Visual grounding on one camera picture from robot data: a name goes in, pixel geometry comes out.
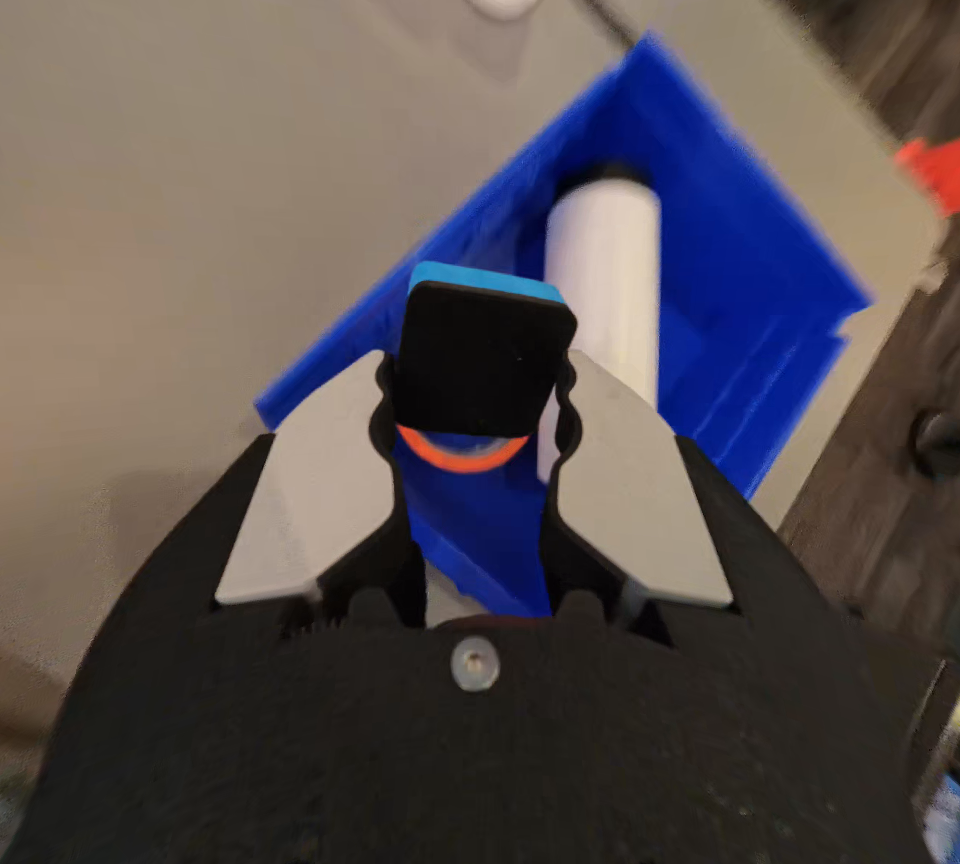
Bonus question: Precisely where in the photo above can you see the orange tape roll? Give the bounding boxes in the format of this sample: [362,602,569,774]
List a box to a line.
[396,423,531,475]

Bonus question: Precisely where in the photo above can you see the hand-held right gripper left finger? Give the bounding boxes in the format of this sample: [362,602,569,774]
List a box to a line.
[215,348,421,629]

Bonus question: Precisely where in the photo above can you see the white tube with black cap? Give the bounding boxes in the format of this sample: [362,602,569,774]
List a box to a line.
[536,163,665,486]

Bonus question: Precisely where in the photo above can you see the blue plastic bin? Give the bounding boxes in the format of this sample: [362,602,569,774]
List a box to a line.
[255,30,875,619]

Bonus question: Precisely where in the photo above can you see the blue whiteboard eraser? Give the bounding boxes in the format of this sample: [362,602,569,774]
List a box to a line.
[393,261,579,439]

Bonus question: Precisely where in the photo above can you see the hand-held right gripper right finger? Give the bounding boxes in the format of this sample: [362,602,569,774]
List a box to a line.
[536,348,735,629]

